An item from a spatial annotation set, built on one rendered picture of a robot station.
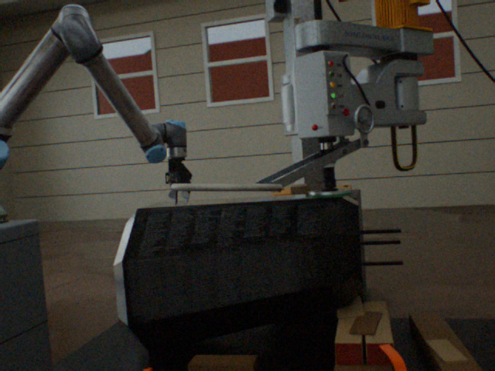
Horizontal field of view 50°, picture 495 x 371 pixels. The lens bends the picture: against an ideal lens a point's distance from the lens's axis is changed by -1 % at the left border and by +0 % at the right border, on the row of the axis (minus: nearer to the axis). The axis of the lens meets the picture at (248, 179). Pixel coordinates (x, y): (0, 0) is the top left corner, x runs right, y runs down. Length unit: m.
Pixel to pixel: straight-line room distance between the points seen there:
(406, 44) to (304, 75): 0.69
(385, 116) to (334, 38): 0.54
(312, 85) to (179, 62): 6.99
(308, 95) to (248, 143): 6.36
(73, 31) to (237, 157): 7.27
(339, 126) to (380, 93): 0.39
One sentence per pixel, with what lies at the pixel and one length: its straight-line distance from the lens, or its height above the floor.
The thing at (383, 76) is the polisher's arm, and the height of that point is 1.41.
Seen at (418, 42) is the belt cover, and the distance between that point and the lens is 3.24.
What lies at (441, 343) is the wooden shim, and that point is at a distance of 2.69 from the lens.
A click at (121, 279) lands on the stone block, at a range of 2.75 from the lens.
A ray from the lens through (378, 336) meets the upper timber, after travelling 2.46.
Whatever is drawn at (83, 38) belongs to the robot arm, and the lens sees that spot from 2.00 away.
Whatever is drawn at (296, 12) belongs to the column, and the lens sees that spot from 3.55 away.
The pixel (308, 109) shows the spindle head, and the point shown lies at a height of 1.25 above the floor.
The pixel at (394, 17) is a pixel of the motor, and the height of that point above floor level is 1.76.
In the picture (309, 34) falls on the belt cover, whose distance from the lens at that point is 2.69.
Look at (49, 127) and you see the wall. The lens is 10.86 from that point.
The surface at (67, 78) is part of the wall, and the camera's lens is 10.67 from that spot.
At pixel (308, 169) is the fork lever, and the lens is 2.56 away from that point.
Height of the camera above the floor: 1.06
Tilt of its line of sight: 3 degrees down
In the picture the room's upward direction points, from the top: 4 degrees counter-clockwise
